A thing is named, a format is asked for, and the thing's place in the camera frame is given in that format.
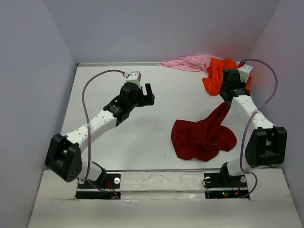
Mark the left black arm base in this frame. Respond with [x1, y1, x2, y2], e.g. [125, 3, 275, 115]
[75, 162, 121, 200]

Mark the orange t shirt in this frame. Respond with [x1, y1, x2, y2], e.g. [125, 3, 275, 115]
[202, 58, 245, 96]

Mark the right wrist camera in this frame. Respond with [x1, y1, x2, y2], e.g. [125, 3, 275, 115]
[238, 64, 254, 80]

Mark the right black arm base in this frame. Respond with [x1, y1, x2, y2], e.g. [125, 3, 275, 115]
[202, 163, 250, 199]

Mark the dark red t shirt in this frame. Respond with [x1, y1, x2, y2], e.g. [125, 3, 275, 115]
[171, 102, 237, 162]

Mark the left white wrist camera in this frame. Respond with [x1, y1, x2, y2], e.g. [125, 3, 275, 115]
[126, 71, 142, 88]

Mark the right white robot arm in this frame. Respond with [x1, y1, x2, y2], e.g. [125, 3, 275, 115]
[218, 69, 287, 186]

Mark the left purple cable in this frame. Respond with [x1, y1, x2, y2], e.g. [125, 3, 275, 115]
[81, 69, 126, 198]

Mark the pink t shirt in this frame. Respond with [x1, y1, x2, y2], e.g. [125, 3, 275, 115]
[158, 55, 221, 72]

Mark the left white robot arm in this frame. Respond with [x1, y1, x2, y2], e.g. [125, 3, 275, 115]
[45, 82, 155, 188]

